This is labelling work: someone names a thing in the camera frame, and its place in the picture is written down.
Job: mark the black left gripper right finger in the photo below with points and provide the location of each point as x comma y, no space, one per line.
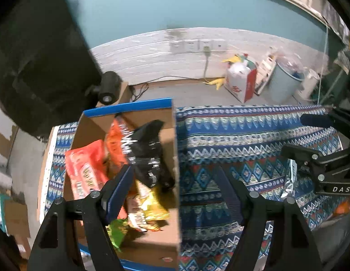
292,244

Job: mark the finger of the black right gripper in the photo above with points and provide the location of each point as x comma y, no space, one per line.
303,155
317,120

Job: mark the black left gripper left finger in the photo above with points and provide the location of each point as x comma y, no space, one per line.
56,244

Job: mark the red-orange cracker snack bag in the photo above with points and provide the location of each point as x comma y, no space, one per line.
86,168

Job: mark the orange black chip bag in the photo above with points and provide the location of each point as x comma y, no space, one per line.
140,147

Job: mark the black silver snack packet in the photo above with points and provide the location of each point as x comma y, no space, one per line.
289,180

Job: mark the green snack bag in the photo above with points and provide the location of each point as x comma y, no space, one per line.
117,230

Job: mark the white electric kettle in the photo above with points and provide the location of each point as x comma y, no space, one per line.
311,79

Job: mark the yellow snack bag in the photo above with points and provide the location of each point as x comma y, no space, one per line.
144,209

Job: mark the light blue trash bin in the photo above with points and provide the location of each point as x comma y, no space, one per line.
284,82

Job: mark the blue cardboard storage box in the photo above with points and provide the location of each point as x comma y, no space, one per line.
153,250

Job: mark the white cardboard packaging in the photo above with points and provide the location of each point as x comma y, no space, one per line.
264,71

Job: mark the red white paper bag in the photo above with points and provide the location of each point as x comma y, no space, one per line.
241,76

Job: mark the yellow banana peel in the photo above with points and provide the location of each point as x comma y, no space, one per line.
218,83

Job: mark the white wall socket strip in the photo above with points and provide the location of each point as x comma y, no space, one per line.
198,45

